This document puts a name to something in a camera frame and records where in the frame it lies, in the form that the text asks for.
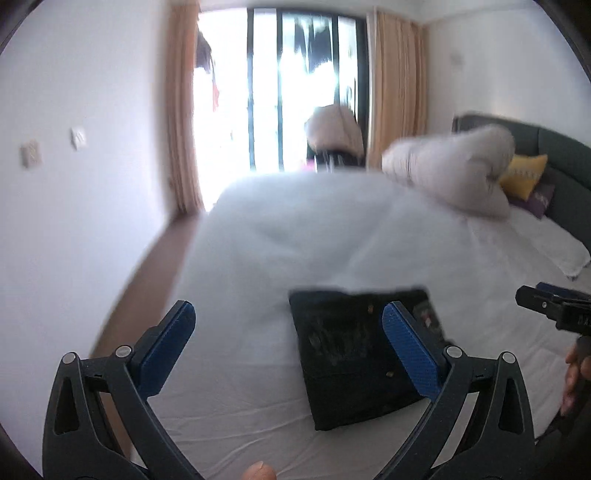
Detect purple pillow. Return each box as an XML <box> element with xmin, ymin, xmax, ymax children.
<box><xmin>510</xmin><ymin>182</ymin><xmax>557</xmax><ymax>220</ymax></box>

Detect black pants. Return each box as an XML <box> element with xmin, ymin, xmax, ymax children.
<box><xmin>288</xmin><ymin>286</ymin><xmax>459</xmax><ymax>432</ymax></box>

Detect black chair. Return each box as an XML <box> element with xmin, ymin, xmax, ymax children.
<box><xmin>313</xmin><ymin>147</ymin><xmax>366</xmax><ymax>174</ymax></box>

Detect beige curtain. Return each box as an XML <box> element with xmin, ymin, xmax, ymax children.
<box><xmin>164</xmin><ymin>2</ymin><xmax>207</xmax><ymax>216</ymax></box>
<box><xmin>370</xmin><ymin>11</ymin><xmax>431</xmax><ymax>161</ymax></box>

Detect folded white blanket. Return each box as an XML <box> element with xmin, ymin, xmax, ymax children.
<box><xmin>508</xmin><ymin>216</ymin><xmax>591</xmax><ymax>280</ymax></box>

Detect person's left hand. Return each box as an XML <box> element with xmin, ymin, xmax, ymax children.
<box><xmin>243</xmin><ymin>460</ymin><xmax>279</xmax><ymax>480</ymax></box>

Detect dark grey headboard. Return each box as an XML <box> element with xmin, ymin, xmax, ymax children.
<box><xmin>451</xmin><ymin>113</ymin><xmax>591</xmax><ymax>259</ymax></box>

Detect glass balcony door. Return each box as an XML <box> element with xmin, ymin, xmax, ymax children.
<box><xmin>198</xmin><ymin>7</ymin><xmax>371</xmax><ymax>206</ymax></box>

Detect bed with white sheet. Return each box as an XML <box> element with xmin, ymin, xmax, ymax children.
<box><xmin>150</xmin><ymin>173</ymin><xmax>591</xmax><ymax>480</ymax></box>

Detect yellow pillow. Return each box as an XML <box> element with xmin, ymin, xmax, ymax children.
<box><xmin>499</xmin><ymin>154</ymin><xmax>549</xmax><ymax>201</ymax></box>

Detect white wall socket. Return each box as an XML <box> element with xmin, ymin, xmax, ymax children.
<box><xmin>20</xmin><ymin>140</ymin><xmax>44</xmax><ymax>169</ymax></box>

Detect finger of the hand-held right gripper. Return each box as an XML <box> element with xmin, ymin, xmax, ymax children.
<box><xmin>536</xmin><ymin>281</ymin><xmax>591</xmax><ymax>303</ymax></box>
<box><xmin>515</xmin><ymin>285</ymin><xmax>561</xmax><ymax>320</ymax></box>

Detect person's right hand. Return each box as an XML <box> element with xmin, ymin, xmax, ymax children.
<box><xmin>560</xmin><ymin>335</ymin><xmax>591</xmax><ymax>417</ymax></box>

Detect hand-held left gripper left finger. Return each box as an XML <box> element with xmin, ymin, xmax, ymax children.
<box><xmin>42</xmin><ymin>300</ymin><xmax>204</xmax><ymax>480</ymax></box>

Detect rolled white duvet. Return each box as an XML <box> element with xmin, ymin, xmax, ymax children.
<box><xmin>381</xmin><ymin>126</ymin><xmax>517</xmax><ymax>220</ymax></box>

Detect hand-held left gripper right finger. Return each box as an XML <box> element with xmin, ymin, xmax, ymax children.
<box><xmin>376</xmin><ymin>301</ymin><xmax>536</xmax><ymax>480</ymax></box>

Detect hanging dark clothes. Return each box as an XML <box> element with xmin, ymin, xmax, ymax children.
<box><xmin>198</xmin><ymin>31</ymin><xmax>223</xmax><ymax>112</ymax></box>

